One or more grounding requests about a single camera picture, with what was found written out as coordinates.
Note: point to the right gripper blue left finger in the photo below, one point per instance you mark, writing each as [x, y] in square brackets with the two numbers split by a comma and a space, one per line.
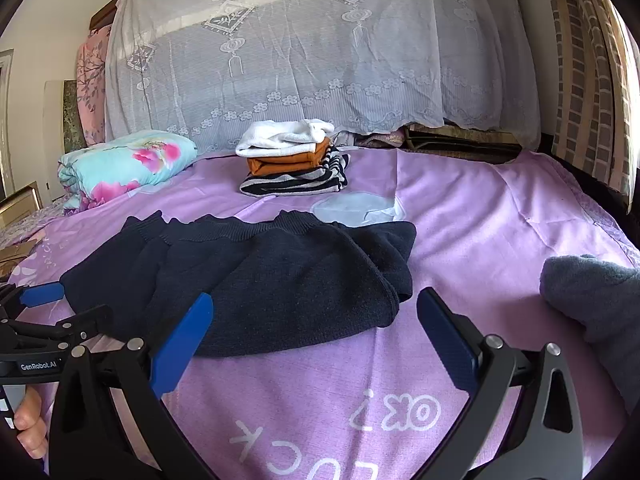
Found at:
[170, 361]

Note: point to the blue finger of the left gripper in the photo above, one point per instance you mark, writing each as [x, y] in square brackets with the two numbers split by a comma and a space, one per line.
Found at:
[35, 296]

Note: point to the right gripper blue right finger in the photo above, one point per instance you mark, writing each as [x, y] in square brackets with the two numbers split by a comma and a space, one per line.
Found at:
[454, 337]

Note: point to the navy blue knit cardigan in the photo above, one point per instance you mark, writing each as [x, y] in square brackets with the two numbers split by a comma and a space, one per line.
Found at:
[276, 285]

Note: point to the person's left hand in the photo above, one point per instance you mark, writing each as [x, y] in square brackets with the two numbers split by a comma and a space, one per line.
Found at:
[32, 430]

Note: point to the purple printed bed sheet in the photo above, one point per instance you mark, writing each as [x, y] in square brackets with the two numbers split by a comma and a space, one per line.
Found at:
[374, 406]

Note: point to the grey fleece garment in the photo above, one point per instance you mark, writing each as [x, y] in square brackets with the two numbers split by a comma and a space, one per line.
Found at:
[603, 298]

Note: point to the orange folded garment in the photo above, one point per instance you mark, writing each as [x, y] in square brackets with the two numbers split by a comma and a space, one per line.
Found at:
[264, 166]

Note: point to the black white striped garment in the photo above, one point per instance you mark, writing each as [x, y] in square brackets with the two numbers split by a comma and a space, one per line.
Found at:
[328, 177]

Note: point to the white folded garment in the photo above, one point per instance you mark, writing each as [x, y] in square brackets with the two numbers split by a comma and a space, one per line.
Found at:
[276, 139]

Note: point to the pink floral hanging cloth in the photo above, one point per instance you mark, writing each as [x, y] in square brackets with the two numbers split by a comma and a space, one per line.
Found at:
[90, 80]

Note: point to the white lace cover cloth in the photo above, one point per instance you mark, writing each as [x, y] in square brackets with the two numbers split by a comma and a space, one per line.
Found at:
[207, 69]

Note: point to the brown checked curtain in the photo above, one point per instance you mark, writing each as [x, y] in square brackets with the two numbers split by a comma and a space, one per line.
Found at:
[597, 117]

